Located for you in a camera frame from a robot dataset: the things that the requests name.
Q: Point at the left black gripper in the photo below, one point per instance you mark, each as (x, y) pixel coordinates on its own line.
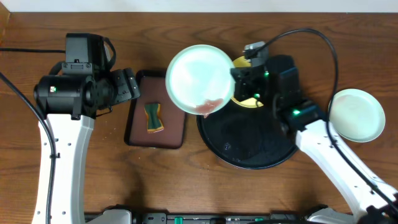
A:
(125, 84)

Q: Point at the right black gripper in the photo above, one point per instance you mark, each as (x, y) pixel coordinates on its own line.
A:
(240, 81)

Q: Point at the green orange sponge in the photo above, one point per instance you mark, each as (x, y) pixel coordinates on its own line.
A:
(154, 123)

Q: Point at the light green plate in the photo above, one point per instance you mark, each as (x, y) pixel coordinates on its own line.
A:
(199, 81)

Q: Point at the light blue plate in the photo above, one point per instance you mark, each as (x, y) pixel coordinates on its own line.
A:
(357, 115)

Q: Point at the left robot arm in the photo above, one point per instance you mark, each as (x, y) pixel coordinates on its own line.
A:
(70, 104)

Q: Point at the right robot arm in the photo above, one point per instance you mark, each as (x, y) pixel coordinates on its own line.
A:
(275, 83)

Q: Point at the rectangular black brown tray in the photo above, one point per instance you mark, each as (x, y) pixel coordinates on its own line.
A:
(152, 87)

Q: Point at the round black tray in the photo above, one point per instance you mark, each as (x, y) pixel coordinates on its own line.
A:
(248, 138)

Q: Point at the yellow plate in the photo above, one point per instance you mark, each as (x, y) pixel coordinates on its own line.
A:
(250, 102)

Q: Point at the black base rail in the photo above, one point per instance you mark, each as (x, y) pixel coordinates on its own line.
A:
(125, 216)

